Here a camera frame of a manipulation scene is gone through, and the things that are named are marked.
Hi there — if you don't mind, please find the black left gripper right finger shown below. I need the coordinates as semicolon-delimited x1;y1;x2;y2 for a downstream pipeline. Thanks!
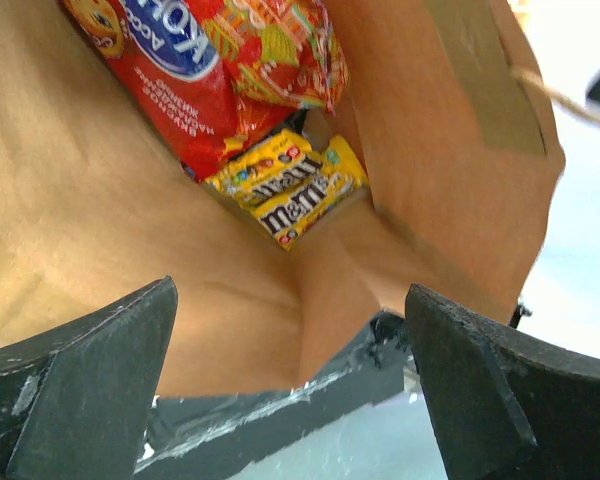
405;284;600;479

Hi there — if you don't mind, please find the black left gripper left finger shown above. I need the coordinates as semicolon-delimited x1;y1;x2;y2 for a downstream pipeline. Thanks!
0;277;178;479

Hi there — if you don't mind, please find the red brown paper bag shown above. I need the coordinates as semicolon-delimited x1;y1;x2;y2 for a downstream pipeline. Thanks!
0;1;565;396

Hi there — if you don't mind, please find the red candy bag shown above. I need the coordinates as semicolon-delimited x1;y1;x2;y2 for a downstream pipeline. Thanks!
61;0;294;182

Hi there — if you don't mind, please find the red patterned snack packet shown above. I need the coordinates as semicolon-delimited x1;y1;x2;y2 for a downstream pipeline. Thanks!
190;0;349;111

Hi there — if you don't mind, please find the yellow M&M's pack lower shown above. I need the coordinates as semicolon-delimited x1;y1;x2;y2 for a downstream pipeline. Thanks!
249;135;369;251

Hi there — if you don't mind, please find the yellow m&m's pack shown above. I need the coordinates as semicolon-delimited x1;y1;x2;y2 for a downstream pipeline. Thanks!
249;135;369;251
205;129;323;208

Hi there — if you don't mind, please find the yellow M&M's pack upper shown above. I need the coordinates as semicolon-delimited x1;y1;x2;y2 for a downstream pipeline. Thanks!
205;129;323;208

